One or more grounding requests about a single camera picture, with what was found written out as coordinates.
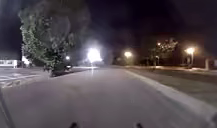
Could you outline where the street lamp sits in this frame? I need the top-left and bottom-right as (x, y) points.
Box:
(123, 50), (134, 66)
(184, 46), (197, 68)

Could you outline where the grey concrete path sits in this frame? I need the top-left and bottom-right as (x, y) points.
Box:
(0, 65), (217, 128)

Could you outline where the large leafy tree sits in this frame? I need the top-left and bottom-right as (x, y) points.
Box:
(17, 3), (78, 77)

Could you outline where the dark asphalt road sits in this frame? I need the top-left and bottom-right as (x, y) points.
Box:
(127, 66), (217, 110)

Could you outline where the pale concrete kerb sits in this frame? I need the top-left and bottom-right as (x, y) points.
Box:
(124, 68), (217, 128)

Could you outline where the paved lot with painted lines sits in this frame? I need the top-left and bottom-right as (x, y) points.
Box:
(0, 66), (52, 89)

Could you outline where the white low building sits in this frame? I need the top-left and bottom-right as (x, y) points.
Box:
(0, 57), (19, 69)

